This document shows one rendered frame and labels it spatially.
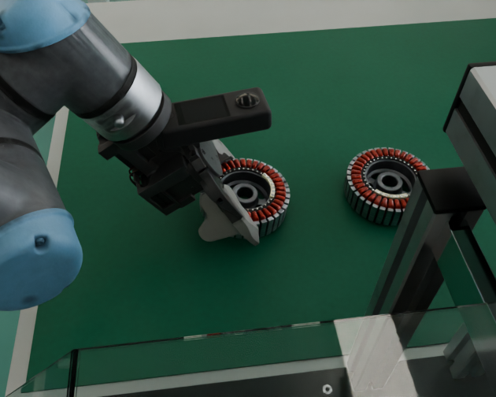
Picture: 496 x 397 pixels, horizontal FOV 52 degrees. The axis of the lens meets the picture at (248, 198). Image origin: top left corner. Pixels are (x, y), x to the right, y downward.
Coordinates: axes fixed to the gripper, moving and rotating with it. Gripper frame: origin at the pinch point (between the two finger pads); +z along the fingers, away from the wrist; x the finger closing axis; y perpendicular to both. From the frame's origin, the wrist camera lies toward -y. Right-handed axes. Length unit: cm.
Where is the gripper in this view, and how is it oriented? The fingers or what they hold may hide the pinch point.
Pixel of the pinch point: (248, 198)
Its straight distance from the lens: 64.9
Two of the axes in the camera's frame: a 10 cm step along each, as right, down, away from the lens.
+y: -8.5, 4.8, 2.3
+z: 4.7, 4.7, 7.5
